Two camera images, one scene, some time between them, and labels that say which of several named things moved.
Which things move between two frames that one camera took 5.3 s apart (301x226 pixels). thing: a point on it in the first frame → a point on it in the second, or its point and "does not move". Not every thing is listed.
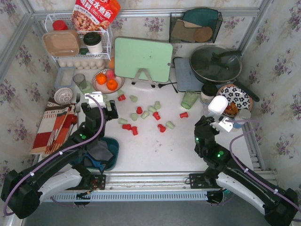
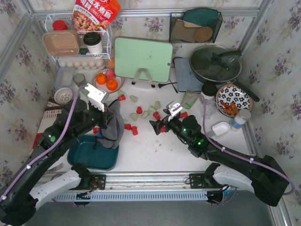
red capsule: [162, 128] does not move
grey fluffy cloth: [99, 151] → [112, 133]
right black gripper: [209, 121] → [163, 125]
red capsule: [126, 126] does not move
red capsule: [184, 115] does not move
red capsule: [156, 116] does not move
